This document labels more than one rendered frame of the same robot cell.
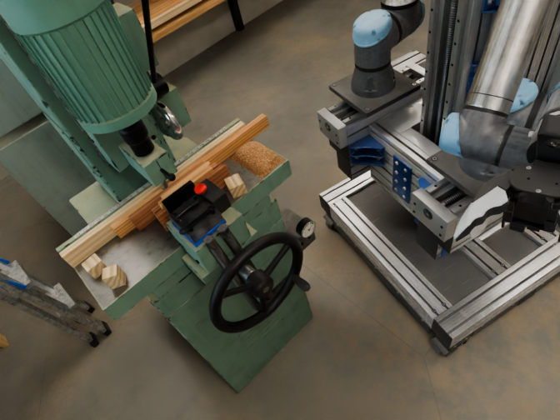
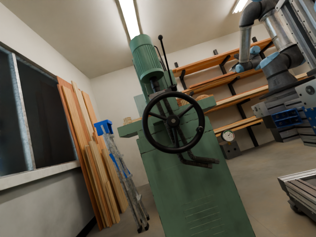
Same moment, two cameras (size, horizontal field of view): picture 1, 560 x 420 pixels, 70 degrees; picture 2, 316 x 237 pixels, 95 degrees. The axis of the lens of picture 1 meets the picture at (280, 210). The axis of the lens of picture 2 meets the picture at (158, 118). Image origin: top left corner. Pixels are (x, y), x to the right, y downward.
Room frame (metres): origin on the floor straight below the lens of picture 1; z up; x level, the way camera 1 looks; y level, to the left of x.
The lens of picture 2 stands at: (-0.08, -0.17, 0.74)
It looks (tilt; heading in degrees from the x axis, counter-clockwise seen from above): 9 degrees up; 30
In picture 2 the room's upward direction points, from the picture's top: 19 degrees counter-clockwise
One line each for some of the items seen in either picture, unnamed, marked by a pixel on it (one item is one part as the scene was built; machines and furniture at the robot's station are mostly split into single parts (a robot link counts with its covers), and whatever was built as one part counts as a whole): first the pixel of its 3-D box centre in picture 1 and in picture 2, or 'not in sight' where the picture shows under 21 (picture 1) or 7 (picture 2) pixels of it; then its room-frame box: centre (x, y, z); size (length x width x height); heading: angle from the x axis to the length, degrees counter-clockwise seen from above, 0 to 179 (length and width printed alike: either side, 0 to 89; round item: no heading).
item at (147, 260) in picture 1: (196, 223); (166, 117); (0.73, 0.22, 0.87); 0.61 x 0.30 x 0.06; 120
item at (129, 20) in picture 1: (127, 40); (169, 80); (1.09, 0.25, 1.22); 0.09 x 0.08 x 0.15; 30
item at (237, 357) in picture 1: (211, 272); (189, 188); (0.93, 0.33, 0.35); 0.58 x 0.45 x 0.71; 30
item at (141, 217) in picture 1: (172, 195); not in sight; (0.81, 0.27, 0.92); 0.25 x 0.02 x 0.05; 120
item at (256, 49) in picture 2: not in sight; (252, 52); (1.45, -0.42, 1.21); 0.11 x 0.08 x 0.09; 30
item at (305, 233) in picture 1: (305, 228); (227, 137); (0.77, -0.06, 0.65); 0.06 x 0.04 x 0.08; 120
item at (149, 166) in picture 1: (149, 160); not in sight; (0.84, 0.28, 1.03); 0.14 x 0.07 x 0.09; 30
